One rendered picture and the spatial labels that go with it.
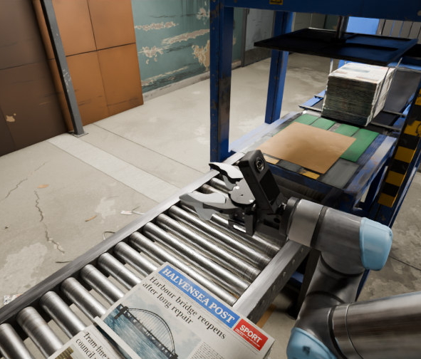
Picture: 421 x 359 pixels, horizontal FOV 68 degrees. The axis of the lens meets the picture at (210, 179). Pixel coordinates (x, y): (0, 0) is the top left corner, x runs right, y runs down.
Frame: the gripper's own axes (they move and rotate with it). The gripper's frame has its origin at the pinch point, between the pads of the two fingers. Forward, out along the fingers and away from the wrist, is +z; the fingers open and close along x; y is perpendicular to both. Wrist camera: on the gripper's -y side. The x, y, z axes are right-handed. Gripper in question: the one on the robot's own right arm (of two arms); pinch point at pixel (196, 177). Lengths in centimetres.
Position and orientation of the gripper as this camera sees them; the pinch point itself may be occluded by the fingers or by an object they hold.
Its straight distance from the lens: 63.0
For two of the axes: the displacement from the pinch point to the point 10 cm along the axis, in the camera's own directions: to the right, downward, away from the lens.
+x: 5.0, -5.9, 6.3
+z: -8.6, -2.8, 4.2
